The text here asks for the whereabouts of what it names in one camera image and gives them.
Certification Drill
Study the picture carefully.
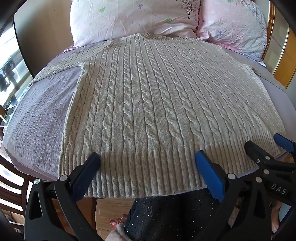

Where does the pink fluffy slipper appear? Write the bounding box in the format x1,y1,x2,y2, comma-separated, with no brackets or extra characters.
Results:
105,214,130,241

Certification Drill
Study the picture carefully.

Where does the person's dark dotted pants leg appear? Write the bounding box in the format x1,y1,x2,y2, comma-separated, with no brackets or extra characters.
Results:
124,187,223,241

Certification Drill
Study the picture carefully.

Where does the pink floral pillow with tree print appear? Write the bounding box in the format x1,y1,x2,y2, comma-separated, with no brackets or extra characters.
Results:
69,0,202,48

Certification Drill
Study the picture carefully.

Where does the dark wooden chair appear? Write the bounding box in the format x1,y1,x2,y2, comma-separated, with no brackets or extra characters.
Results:
0,152,33,233

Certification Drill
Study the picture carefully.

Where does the wooden headboard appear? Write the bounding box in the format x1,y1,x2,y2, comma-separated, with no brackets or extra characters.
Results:
261,2,296,90

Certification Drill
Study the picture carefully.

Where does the purple bed sheet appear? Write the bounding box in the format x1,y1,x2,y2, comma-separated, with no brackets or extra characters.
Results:
1,50,296,181

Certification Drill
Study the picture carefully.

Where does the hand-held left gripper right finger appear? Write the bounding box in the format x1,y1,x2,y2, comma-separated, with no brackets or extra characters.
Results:
195,150,276,241

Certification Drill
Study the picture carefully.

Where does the beige cable knit sweater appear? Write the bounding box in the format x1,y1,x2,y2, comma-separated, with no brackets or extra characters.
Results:
29,32,287,199

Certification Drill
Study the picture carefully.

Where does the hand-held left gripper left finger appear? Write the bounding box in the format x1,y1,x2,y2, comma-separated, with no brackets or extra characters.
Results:
24,152,102,241

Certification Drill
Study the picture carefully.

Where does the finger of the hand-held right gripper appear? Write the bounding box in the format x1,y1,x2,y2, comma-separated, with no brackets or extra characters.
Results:
273,133,296,161
244,140,296,177

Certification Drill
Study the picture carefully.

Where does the person's right hand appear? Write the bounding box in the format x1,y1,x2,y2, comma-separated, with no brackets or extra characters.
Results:
271,201,282,235

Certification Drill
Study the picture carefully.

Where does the glass window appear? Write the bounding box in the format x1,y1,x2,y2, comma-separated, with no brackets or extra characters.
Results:
0,30,31,112

